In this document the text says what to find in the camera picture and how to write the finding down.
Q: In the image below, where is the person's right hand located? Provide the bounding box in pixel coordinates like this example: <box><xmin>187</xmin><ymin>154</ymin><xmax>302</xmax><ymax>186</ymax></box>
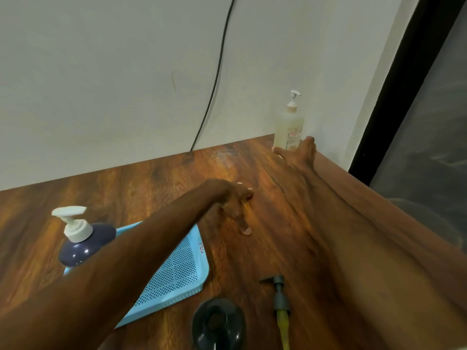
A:
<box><xmin>273</xmin><ymin>136</ymin><xmax>317</xmax><ymax>172</ymax></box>

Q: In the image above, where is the person's left hand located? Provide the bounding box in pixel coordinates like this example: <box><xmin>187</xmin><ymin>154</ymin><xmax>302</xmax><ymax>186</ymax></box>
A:
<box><xmin>204</xmin><ymin>178</ymin><xmax>254</xmax><ymax>236</ymax></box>

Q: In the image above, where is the large translucent bottle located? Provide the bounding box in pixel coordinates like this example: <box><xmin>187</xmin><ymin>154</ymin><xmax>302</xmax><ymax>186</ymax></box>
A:
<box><xmin>272</xmin><ymin>107</ymin><xmax>305</xmax><ymax>152</ymax></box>

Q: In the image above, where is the blue plastic basket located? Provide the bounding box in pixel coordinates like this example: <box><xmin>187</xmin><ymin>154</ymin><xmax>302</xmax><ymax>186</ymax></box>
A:
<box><xmin>64</xmin><ymin>221</ymin><xmax>211</xmax><ymax>329</ymax></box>

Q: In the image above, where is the dark green pump head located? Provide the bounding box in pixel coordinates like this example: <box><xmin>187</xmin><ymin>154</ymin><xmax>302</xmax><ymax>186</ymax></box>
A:
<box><xmin>259</xmin><ymin>275</ymin><xmax>291</xmax><ymax>350</ymax></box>

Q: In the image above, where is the small dark green bottle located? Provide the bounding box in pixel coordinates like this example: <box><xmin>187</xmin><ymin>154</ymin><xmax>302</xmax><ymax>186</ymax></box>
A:
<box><xmin>192</xmin><ymin>297</ymin><xmax>247</xmax><ymax>350</ymax></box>

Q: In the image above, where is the small purple and white bottle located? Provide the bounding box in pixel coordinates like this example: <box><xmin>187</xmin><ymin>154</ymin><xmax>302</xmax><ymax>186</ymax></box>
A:
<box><xmin>51</xmin><ymin>206</ymin><xmax>117</xmax><ymax>268</ymax></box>

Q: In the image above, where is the person's right forearm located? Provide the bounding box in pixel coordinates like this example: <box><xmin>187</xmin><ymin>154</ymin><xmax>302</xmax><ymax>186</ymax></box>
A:
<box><xmin>288</xmin><ymin>160</ymin><xmax>467</xmax><ymax>350</ymax></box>

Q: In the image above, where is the person's left forearm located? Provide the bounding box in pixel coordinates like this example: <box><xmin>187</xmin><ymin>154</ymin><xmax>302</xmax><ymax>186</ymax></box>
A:
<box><xmin>0</xmin><ymin>185</ymin><xmax>227</xmax><ymax>350</ymax></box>

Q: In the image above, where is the black cable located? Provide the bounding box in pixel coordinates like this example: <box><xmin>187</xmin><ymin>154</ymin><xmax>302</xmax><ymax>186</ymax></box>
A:
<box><xmin>189</xmin><ymin>0</ymin><xmax>237</xmax><ymax>153</ymax></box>

